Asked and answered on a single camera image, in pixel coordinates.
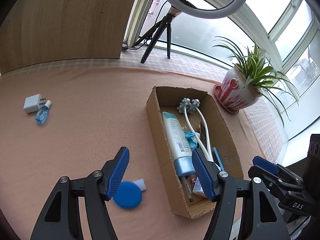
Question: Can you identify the pink pot saucer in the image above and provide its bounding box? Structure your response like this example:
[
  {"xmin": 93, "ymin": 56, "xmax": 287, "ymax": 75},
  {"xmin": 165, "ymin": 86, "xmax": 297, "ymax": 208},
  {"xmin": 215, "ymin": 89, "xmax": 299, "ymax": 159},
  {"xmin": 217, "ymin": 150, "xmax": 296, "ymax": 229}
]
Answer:
[{"xmin": 213, "ymin": 84, "xmax": 240, "ymax": 115}]

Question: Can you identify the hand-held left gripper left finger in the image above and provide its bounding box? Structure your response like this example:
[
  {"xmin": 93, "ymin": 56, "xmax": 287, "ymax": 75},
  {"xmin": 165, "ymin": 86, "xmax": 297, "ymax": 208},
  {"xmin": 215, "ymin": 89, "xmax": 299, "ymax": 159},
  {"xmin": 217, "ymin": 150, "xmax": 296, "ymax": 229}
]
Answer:
[{"xmin": 30, "ymin": 146, "xmax": 130, "ymax": 240}]

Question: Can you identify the black tripod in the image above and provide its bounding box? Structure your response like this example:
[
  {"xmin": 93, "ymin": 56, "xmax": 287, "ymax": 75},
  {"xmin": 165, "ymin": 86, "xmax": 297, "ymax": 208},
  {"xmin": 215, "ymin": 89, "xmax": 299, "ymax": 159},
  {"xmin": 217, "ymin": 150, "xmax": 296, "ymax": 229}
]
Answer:
[{"xmin": 140, "ymin": 15, "xmax": 173, "ymax": 64}]

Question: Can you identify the red white flower pot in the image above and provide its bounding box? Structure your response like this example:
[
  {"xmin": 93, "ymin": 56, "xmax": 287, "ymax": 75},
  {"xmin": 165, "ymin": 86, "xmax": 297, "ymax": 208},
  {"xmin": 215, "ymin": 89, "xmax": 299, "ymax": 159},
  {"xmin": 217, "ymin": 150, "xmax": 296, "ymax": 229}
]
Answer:
[{"xmin": 220, "ymin": 66, "xmax": 264, "ymax": 110}]

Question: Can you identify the white checkered cloth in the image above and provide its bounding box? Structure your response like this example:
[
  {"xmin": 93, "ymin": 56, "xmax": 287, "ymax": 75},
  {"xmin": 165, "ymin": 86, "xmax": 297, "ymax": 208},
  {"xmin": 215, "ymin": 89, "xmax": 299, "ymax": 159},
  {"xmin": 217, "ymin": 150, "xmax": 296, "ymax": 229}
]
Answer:
[{"xmin": 120, "ymin": 47, "xmax": 285, "ymax": 165}]

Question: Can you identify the black power cable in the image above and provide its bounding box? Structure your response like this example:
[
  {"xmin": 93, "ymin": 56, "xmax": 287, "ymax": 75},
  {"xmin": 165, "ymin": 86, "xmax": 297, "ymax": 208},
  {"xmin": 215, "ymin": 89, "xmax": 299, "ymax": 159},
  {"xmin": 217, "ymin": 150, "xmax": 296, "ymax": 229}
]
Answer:
[{"xmin": 122, "ymin": 1, "xmax": 167, "ymax": 51}]

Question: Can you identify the blue plastic clip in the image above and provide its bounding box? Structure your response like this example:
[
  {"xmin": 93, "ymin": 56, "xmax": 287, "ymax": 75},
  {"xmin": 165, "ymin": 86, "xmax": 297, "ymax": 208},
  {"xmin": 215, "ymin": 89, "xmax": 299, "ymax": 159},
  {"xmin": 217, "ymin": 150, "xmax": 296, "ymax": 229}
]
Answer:
[{"xmin": 184, "ymin": 131, "xmax": 199, "ymax": 149}]

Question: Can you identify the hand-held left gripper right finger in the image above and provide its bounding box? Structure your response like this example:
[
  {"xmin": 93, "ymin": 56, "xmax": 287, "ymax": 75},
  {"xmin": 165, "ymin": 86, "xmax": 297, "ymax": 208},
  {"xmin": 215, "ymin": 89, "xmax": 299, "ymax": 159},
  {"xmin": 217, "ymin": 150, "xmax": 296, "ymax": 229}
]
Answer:
[{"xmin": 191, "ymin": 148, "xmax": 292, "ymax": 240}]

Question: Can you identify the white blue lotion tube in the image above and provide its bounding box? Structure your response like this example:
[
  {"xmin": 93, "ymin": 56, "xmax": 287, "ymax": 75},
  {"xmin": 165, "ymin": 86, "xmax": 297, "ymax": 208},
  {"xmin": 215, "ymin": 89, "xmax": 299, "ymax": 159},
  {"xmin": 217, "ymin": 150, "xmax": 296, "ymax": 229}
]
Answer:
[{"xmin": 162, "ymin": 112, "xmax": 196, "ymax": 177}]

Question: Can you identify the printed tissue pack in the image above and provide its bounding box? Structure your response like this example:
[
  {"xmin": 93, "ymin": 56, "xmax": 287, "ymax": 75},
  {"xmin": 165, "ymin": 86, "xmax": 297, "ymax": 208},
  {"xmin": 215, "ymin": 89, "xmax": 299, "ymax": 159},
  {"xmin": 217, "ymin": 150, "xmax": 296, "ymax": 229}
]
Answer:
[{"xmin": 192, "ymin": 147, "xmax": 225, "ymax": 197}]

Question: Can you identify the green spider plant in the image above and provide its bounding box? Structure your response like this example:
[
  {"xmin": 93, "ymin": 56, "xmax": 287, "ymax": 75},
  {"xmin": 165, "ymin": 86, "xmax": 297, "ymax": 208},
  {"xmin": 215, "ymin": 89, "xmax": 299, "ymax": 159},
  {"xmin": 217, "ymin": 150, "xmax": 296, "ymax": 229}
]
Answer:
[{"xmin": 212, "ymin": 36, "xmax": 300, "ymax": 128}]

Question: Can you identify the cardboard box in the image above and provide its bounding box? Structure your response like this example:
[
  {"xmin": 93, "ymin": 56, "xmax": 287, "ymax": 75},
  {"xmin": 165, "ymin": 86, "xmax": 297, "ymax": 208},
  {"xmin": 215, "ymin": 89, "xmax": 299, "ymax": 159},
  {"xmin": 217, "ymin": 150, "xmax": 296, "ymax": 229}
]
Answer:
[{"xmin": 146, "ymin": 86, "xmax": 244, "ymax": 219}]

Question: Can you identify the white window frame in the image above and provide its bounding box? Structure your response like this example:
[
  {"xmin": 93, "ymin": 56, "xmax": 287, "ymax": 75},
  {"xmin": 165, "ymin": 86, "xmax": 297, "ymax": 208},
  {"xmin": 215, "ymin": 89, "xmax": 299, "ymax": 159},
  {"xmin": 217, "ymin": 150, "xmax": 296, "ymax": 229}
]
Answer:
[{"xmin": 124, "ymin": 0, "xmax": 320, "ymax": 140}]

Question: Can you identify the wooden board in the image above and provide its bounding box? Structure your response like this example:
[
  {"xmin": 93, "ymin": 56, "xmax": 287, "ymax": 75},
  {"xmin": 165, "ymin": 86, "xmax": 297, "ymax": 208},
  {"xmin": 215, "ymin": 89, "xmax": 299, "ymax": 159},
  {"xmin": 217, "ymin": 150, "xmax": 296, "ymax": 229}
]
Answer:
[{"xmin": 0, "ymin": 0, "xmax": 144, "ymax": 74}]

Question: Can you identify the yellow ruler card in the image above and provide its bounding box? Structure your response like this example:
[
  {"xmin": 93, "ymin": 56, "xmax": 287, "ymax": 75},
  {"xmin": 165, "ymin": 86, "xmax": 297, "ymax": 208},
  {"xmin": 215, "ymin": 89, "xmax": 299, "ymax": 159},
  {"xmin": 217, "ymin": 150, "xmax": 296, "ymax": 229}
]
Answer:
[{"xmin": 199, "ymin": 121, "xmax": 210, "ymax": 153}]

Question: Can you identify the black ballpoint pen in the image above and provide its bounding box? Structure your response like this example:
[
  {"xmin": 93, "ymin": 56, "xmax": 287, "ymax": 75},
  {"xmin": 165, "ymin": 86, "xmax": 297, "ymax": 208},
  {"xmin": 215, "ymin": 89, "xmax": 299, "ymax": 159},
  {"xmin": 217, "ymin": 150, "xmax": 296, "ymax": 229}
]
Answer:
[{"xmin": 181, "ymin": 176, "xmax": 195, "ymax": 203}]

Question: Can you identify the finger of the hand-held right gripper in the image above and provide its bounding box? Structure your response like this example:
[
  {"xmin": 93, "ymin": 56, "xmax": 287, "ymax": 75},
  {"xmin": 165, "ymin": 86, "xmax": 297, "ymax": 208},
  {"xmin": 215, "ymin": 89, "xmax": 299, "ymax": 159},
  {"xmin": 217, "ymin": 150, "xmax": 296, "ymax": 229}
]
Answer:
[
  {"xmin": 252, "ymin": 156, "xmax": 304, "ymax": 192},
  {"xmin": 247, "ymin": 164, "xmax": 288, "ymax": 205}
]

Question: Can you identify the small blue bottle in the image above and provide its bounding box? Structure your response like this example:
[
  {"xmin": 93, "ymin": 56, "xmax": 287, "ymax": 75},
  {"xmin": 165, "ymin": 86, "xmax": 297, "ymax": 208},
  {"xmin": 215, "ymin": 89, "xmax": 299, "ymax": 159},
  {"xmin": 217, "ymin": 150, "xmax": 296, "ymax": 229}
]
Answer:
[{"xmin": 35, "ymin": 100, "xmax": 52, "ymax": 125}]

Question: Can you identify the white roller massager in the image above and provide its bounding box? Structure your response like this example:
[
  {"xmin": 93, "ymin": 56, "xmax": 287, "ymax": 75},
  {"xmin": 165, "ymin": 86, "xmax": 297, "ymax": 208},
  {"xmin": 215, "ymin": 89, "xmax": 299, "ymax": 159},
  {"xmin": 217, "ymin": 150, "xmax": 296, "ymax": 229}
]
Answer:
[{"xmin": 177, "ymin": 97, "xmax": 215, "ymax": 163}]

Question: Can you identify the white charger plug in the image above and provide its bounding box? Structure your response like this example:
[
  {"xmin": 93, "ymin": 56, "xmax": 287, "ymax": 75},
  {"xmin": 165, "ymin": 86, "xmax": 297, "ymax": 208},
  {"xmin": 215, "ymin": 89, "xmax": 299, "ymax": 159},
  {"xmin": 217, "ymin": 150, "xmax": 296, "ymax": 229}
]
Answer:
[{"xmin": 24, "ymin": 94, "xmax": 47, "ymax": 115}]

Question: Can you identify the blue round lid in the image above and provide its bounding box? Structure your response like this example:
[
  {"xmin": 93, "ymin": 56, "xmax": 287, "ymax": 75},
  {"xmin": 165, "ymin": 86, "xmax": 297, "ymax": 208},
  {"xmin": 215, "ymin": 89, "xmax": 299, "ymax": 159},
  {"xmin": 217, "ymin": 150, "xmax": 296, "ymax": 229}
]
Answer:
[{"xmin": 112, "ymin": 181, "xmax": 143, "ymax": 209}]

